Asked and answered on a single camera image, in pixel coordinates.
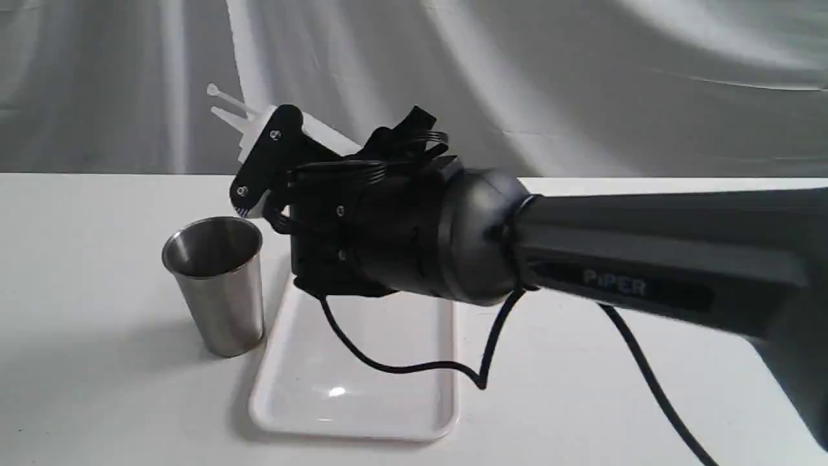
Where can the white plastic tray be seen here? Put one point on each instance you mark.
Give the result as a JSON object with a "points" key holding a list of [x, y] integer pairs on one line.
{"points": [[309, 384]]}

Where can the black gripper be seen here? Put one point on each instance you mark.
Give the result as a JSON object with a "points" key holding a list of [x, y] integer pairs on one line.
{"points": [[366, 224]]}

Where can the stainless steel cup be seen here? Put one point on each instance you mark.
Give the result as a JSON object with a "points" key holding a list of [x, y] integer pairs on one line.
{"points": [[216, 263]]}

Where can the plastic squeeze bottle with oil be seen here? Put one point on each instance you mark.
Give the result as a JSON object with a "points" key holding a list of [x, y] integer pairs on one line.
{"points": [[253, 123]]}

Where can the grey fabric backdrop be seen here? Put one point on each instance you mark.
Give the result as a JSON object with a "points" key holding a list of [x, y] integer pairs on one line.
{"points": [[539, 88]]}

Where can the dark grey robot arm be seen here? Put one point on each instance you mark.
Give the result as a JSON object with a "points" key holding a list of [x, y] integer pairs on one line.
{"points": [[752, 263]]}

